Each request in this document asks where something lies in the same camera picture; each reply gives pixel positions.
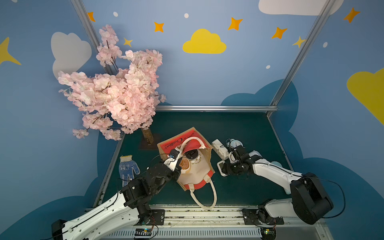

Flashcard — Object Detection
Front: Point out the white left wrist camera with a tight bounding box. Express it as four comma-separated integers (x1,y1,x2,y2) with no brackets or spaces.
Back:
164,148,182,172

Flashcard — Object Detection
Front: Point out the small white digital clock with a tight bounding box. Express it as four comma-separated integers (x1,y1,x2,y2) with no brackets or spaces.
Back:
217,160,228,177

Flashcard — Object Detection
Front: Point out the aluminium right floor rail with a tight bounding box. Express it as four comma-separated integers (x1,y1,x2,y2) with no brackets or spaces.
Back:
268,114,302,170

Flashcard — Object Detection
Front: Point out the beige red canvas tote bag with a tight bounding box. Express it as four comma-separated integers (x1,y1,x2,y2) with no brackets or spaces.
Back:
157,127,218,211

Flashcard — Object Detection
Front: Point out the white rectangular digital clock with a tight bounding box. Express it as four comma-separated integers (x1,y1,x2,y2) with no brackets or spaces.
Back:
211,139,229,161

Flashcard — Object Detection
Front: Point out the pink cherry blossom tree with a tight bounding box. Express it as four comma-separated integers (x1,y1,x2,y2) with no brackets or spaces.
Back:
58,25,166,148

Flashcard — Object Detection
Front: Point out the aluminium back frame rail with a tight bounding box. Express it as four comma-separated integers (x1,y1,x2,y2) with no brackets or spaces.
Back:
156,106,278,113

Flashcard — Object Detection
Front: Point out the metal base rail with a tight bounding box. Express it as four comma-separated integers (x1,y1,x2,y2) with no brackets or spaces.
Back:
100,205,332,240

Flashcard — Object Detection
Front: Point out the small circuit board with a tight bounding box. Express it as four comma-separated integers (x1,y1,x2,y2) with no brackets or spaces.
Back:
134,228,153,239
261,228,276,240

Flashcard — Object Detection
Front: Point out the aluminium right corner post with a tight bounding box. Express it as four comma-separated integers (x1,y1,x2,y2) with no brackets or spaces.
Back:
266,0,337,119

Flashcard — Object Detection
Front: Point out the right small circuit board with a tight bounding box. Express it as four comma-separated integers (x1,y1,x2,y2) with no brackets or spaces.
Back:
261,228,276,240

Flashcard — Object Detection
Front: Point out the aluminium corner post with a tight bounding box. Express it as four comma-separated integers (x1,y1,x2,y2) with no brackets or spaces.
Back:
70,0,116,76
266,0,337,119

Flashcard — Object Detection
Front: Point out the light blue brush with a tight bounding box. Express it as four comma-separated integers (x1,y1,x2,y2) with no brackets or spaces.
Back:
271,161,283,168

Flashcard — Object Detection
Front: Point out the aluminium floor rail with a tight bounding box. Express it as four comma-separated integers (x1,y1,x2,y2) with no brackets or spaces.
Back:
268,114,302,170
93,133,125,208

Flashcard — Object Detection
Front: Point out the light blue square alarm clock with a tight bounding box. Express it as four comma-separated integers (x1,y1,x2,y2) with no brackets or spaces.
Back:
249,150,262,158

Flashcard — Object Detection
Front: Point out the left small circuit board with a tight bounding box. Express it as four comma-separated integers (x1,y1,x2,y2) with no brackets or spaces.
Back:
134,228,153,239

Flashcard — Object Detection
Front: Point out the white twin bell alarm clock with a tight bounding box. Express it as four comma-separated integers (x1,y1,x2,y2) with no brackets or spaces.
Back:
185,150,201,164

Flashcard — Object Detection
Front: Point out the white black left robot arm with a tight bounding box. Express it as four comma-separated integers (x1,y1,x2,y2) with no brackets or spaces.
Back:
52,160,182,240

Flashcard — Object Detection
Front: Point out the blue white work glove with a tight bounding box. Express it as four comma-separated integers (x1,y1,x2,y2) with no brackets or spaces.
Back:
119,155,141,187

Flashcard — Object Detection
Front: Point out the aluminium left corner post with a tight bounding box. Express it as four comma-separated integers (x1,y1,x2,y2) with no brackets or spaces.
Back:
70,0,116,76

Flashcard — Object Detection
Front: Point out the white round alarm clock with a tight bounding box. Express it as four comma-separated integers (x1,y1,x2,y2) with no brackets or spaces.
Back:
226,139,244,150

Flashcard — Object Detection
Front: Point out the aluminium left floor rail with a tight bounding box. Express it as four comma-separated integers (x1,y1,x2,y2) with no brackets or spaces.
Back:
93,133,125,208

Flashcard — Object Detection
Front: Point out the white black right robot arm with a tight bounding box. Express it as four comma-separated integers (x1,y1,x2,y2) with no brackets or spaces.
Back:
217,151,334,225

